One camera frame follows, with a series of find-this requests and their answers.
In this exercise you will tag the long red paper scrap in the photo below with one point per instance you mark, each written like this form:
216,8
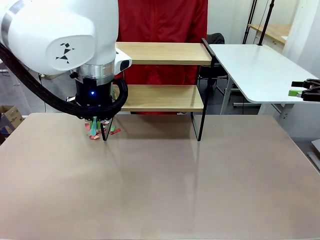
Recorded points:
95,137

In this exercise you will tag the white paper scrap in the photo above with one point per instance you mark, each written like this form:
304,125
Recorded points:
107,122

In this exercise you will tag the black tripod stand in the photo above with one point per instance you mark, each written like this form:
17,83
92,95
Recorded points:
251,17
266,22

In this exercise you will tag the brown cardboard box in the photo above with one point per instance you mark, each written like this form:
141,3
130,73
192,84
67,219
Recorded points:
11,112

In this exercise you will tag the large white side table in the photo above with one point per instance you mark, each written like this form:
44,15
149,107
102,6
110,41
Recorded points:
255,70

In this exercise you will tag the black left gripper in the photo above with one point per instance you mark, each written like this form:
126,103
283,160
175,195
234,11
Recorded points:
92,96

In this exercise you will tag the wooden top desk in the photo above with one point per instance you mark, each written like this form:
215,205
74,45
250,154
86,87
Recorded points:
272,31

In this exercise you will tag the black frame wooden shelf rack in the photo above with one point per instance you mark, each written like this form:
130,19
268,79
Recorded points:
162,53

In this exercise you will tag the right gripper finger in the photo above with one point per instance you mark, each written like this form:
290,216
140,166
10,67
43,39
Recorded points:
297,84
295,93

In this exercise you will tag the grey metal bracket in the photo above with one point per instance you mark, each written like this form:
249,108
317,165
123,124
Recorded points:
316,147

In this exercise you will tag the person in red jacket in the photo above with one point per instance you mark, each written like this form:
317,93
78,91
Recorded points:
162,20

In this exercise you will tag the green paper scrap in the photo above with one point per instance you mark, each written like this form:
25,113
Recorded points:
113,128

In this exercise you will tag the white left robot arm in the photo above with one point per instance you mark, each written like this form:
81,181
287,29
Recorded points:
50,25

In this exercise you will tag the beige mannequin base plate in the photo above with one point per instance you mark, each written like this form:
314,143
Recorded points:
51,77

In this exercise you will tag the black office chair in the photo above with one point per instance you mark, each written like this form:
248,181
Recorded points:
217,38

